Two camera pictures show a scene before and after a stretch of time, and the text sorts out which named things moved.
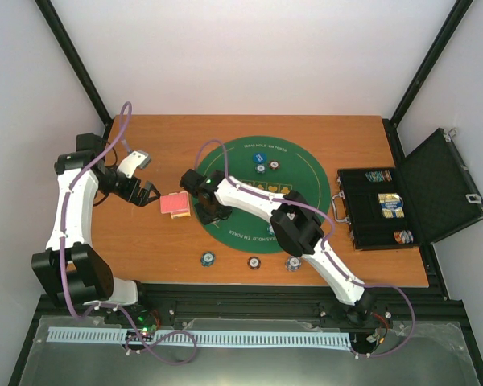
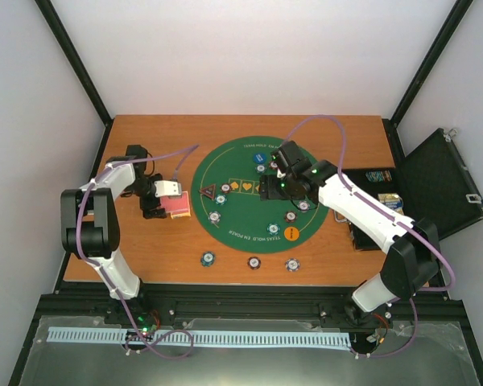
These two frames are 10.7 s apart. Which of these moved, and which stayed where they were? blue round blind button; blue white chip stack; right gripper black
Moved: right gripper black
Stayed: blue white chip stack; blue round blind button
